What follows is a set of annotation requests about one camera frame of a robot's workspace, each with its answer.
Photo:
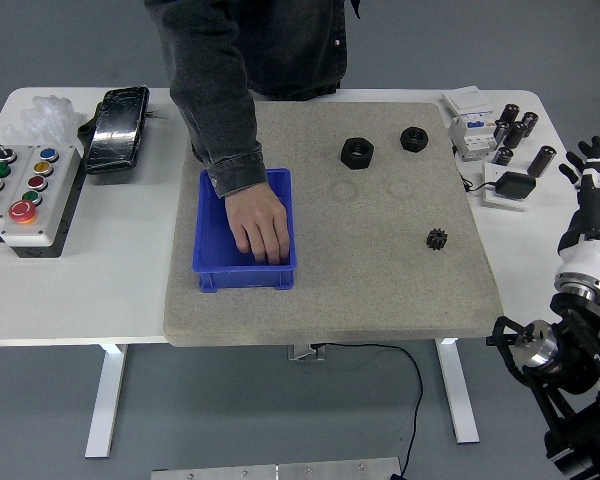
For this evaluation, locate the person's right hand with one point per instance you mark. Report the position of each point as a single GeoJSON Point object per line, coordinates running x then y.
{"type": "Point", "coordinates": [257, 220]}

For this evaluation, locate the small black hex nut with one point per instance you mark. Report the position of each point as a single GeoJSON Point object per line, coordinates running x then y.
{"type": "Point", "coordinates": [406, 143]}

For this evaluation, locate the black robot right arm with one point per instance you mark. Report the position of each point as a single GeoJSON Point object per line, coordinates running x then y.
{"type": "Point", "coordinates": [575, 370]}

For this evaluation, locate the crumpled clear plastic wrap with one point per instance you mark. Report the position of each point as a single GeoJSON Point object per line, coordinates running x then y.
{"type": "Point", "coordinates": [50, 117]}

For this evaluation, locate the white socket plate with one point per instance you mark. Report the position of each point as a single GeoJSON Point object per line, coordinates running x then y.
{"type": "Point", "coordinates": [490, 200]}

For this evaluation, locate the grey emergency-stop control box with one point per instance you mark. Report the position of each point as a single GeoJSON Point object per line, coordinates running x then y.
{"type": "Point", "coordinates": [50, 210]}

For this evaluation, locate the large black hex nut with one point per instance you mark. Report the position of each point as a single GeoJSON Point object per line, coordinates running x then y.
{"type": "Point", "coordinates": [347, 157]}

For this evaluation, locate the white table leg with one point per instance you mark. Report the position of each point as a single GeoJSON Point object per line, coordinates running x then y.
{"type": "Point", "coordinates": [455, 390]}
{"type": "Point", "coordinates": [105, 400]}

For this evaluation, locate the blue plastic box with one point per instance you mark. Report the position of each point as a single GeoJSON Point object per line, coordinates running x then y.
{"type": "Point", "coordinates": [210, 260]}

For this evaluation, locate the person's right forearm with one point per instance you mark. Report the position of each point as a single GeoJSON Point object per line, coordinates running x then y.
{"type": "Point", "coordinates": [225, 135]}

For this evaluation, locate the black cylindrical capacitor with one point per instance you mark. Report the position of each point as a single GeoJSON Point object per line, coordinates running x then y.
{"type": "Point", "coordinates": [515, 135]}
{"type": "Point", "coordinates": [510, 115]}
{"type": "Point", "coordinates": [500, 133]}
{"type": "Point", "coordinates": [541, 161]}
{"type": "Point", "coordinates": [502, 156]}
{"type": "Point", "coordinates": [529, 123]}

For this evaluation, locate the black wrapped foot pedal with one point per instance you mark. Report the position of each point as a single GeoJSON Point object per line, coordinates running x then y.
{"type": "Point", "coordinates": [115, 130]}

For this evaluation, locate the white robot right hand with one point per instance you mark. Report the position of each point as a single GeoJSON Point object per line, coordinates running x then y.
{"type": "Point", "coordinates": [590, 255]}

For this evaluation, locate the small black spur gear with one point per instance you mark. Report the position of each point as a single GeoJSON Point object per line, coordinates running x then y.
{"type": "Point", "coordinates": [436, 239]}

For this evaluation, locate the grey-brown mat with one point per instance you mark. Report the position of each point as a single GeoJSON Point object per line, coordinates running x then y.
{"type": "Point", "coordinates": [380, 280]}

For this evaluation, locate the silver metal table bracket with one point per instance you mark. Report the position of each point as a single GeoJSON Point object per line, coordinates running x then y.
{"type": "Point", "coordinates": [305, 353]}

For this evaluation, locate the white circuit breaker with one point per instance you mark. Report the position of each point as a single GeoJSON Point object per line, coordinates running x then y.
{"type": "Point", "coordinates": [472, 127]}

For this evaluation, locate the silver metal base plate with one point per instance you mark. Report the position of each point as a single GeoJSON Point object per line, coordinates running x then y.
{"type": "Point", "coordinates": [275, 471]}

